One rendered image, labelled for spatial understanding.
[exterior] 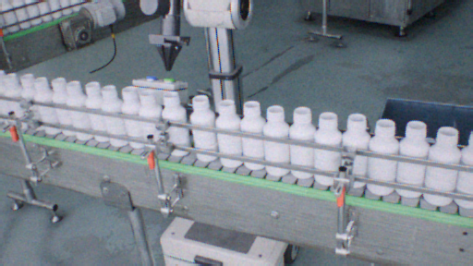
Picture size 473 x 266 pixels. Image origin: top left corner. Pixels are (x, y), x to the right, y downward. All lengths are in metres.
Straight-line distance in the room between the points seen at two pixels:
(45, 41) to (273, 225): 1.77
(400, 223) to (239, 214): 0.39
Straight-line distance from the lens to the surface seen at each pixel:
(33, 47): 2.61
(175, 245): 2.10
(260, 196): 1.15
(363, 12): 4.91
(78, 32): 2.57
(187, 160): 1.22
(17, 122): 1.42
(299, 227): 1.17
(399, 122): 1.62
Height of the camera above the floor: 1.67
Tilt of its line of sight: 30 degrees down
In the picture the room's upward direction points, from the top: 6 degrees counter-clockwise
